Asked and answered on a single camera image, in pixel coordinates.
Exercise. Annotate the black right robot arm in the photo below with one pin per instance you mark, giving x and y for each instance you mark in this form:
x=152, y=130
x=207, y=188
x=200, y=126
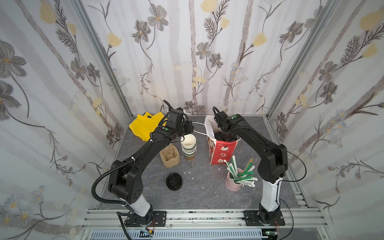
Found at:
x=272, y=166

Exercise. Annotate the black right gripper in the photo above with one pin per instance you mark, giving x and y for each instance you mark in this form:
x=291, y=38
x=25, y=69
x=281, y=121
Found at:
x=227, y=136

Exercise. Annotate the red white paper gift bag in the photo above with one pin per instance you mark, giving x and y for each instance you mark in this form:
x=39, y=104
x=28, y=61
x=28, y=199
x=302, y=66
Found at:
x=220, y=151

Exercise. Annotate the stack of black cup lids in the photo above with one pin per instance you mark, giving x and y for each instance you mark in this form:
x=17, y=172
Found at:
x=174, y=182

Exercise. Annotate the pink cup with utensils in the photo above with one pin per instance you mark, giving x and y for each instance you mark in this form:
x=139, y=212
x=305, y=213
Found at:
x=237, y=178

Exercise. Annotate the stack of pulp cup carriers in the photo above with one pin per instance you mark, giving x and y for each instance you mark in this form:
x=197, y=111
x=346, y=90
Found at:
x=170, y=156

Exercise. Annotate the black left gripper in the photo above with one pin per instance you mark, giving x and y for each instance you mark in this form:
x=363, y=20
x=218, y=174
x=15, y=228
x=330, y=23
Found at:
x=186, y=129

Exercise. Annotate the stack of paper cups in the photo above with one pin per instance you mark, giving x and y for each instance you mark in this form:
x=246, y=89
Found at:
x=189, y=146

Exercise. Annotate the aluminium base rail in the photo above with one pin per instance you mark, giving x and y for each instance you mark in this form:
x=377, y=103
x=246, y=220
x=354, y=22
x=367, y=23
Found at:
x=229, y=224

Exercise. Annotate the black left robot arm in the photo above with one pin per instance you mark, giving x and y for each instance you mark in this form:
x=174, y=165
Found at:
x=125, y=177

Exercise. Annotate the yellow napkin stack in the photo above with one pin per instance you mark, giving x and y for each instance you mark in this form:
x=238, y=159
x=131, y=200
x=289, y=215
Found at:
x=145, y=124

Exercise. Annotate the black plastic cup lid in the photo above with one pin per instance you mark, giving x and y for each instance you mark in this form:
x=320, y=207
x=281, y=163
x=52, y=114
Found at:
x=223, y=137

